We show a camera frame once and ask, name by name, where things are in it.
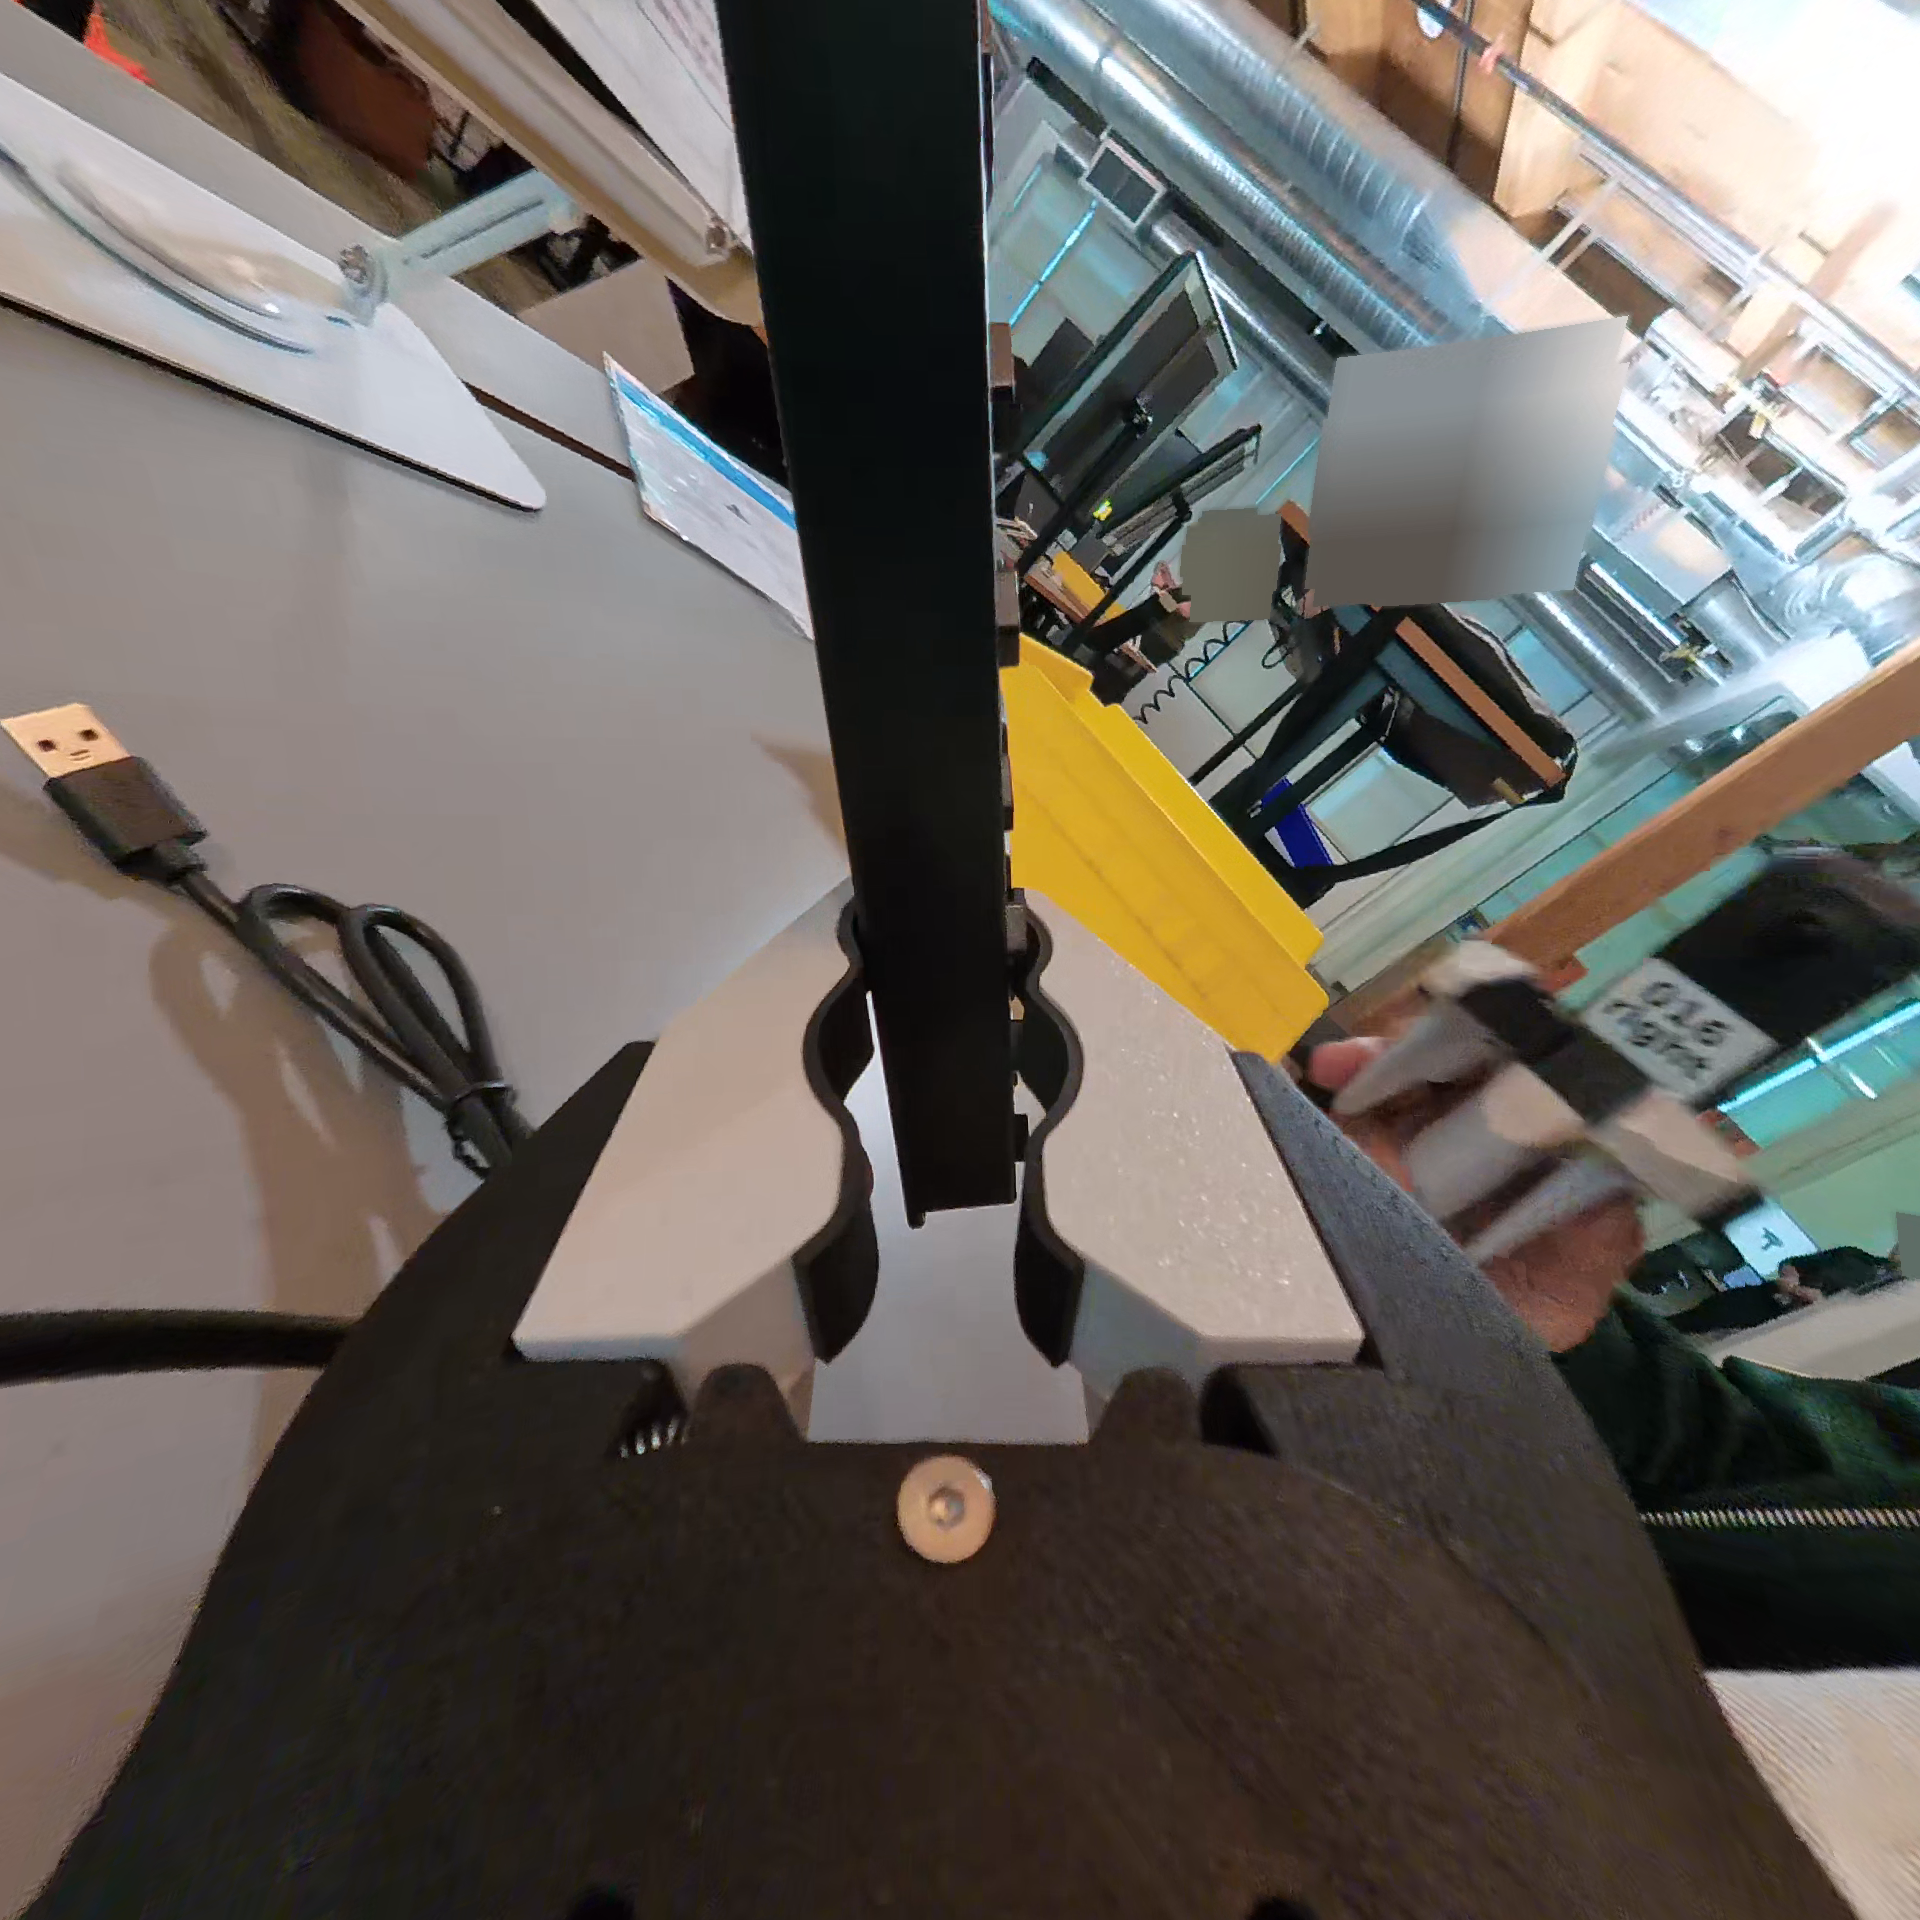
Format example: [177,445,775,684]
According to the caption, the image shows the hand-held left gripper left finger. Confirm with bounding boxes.
[514,897,890,1414]

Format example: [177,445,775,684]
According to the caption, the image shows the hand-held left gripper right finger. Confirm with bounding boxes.
[1015,887,1372,1421]

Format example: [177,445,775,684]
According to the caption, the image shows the black usb hub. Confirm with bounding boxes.
[719,0,1040,1226]

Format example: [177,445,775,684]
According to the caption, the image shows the grey desk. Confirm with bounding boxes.
[0,297,1328,1908]

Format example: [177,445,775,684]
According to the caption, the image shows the person's right hand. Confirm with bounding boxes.
[1302,1032,1643,1355]

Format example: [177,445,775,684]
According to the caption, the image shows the wooden beam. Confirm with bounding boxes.
[1487,637,1920,984]

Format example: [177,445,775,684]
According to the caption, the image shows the yellow plastic bin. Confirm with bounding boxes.
[1002,637,1328,1064]

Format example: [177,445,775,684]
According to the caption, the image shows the blue storage crate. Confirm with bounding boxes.
[1256,776,1339,874]

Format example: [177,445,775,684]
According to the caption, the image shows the person's dark green jacket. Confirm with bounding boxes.
[1636,1499,1920,1676]

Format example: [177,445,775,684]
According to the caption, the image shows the blue and white paper sheet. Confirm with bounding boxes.
[606,354,820,641]

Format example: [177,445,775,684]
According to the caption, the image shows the silver monitor stand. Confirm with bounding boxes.
[0,76,590,511]

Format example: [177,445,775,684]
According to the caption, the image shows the grey upright panel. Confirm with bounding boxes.
[517,270,696,395]

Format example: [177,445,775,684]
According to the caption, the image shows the person's beige trousers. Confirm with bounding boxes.
[1700,1662,1920,1920]

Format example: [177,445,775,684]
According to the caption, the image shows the thick black cable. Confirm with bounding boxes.
[0,1309,352,1384]

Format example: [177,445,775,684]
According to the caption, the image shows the silver ventilation duct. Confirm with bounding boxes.
[991,0,1920,707]

